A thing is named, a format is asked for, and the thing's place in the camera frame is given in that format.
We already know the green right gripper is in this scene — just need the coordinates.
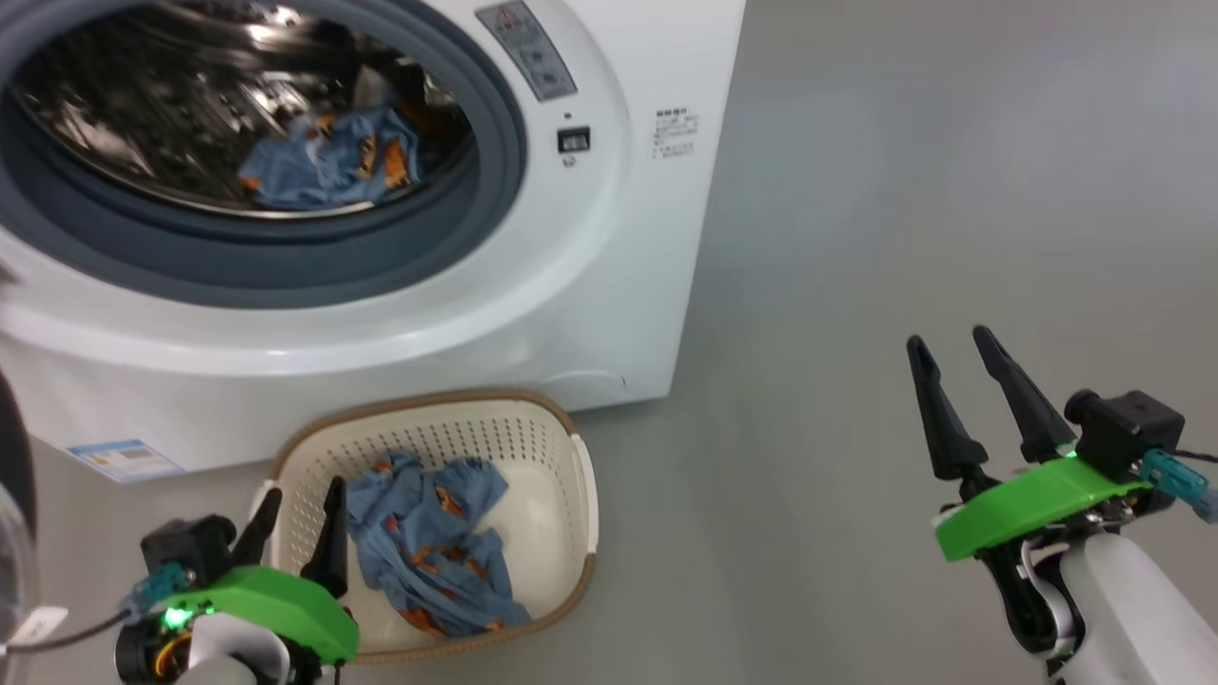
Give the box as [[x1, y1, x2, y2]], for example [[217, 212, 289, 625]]
[[906, 325, 1176, 667]]

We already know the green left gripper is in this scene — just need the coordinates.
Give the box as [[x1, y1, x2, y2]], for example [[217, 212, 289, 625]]
[[160, 476, 361, 665]]

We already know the blue garment with orange print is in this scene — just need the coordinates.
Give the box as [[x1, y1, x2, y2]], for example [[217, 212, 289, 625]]
[[344, 452, 534, 638], [238, 107, 424, 212]]

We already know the black round glass washer door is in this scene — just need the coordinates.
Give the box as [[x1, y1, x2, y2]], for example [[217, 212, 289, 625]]
[[0, 371, 44, 657]]

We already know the cream perforated laundry basket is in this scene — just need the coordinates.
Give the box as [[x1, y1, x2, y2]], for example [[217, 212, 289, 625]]
[[252, 388, 600, 665]]

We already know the grey rubber door gasket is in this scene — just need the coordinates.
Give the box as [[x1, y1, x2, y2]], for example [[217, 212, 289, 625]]
[[0, 0, 529, 310]]

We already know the white front-load washing machine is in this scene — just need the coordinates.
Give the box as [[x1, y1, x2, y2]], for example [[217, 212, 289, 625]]
[[0, 0, 748, 477]]

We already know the blue white energy label sticker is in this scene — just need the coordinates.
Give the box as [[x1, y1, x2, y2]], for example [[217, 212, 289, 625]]
[[67, 438, 187, 484]]

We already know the round white filter cover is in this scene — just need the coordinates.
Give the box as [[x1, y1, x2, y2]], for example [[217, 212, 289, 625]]
[[538, 369, 629, 412]]

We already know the small printed text label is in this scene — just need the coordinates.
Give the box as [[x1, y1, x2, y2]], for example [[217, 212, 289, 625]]
[[652, 108, 702, 160]]

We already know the perforated steel washer drum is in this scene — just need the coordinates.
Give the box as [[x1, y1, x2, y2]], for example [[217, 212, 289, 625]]
[[10, 0, 477, 220]]

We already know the grey warning sticker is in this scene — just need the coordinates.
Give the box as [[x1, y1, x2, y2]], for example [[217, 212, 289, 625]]
[[474, 0, 579, 103]]

